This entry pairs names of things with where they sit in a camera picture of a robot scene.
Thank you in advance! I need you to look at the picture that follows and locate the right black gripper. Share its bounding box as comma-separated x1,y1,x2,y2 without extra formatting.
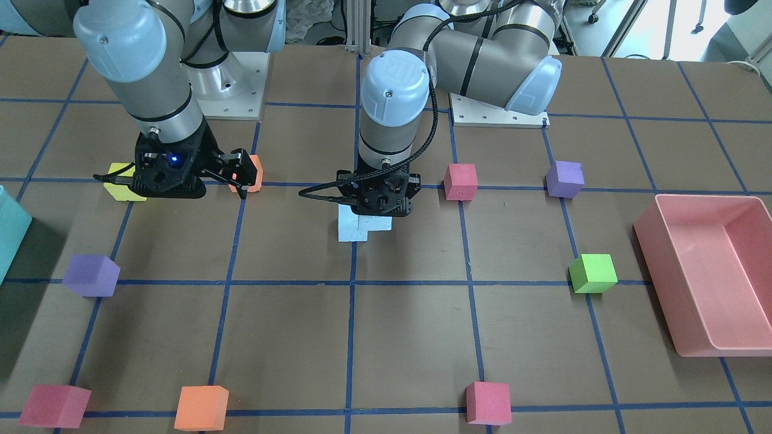
131,120,256,200

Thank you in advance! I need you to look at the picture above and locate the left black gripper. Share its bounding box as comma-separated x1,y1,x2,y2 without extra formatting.
337,169,422,217

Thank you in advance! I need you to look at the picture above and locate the light blue block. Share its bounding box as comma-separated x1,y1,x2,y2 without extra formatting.
337,205,369,242
358,215,393,234

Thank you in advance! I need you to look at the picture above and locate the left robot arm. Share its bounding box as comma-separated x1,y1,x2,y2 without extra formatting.
329,1,563,217

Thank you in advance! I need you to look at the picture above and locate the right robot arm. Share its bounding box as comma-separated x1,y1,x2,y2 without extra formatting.
2,1,286,200

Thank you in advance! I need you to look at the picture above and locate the yellow block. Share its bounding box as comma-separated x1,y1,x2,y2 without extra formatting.
103,162,147,201

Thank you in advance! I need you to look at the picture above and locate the dark pink block near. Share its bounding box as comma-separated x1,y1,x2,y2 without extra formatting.
443,164,479,201

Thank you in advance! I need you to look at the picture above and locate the orange block near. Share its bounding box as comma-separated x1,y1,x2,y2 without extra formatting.
232,154,263,193

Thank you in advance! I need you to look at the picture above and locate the orange block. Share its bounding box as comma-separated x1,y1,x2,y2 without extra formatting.
174,385,229,432
232,154,263,193

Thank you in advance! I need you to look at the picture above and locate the purple block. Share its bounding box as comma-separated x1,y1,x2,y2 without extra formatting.
62,254,121,297
546,160,585,200

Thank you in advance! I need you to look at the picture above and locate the cyan tray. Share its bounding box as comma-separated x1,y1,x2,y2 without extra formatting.
1,185,31,283

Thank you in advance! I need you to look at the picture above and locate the green block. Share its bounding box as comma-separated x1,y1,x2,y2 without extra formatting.
568,254,618,294

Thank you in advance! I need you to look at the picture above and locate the orange block far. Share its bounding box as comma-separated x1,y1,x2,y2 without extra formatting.
174,385,229,432

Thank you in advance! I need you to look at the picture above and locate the pink block far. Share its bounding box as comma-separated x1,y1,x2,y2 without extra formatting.
17,384,92,429
465,382,512,426

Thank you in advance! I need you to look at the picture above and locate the pink tray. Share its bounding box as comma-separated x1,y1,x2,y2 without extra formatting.
634,194,771,357

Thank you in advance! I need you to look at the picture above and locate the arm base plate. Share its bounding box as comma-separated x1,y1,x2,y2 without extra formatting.
182,52,271,121
449,93,551,128

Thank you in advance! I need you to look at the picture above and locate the aluminium frame post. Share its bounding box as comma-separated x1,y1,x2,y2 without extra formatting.
340,0,372,58

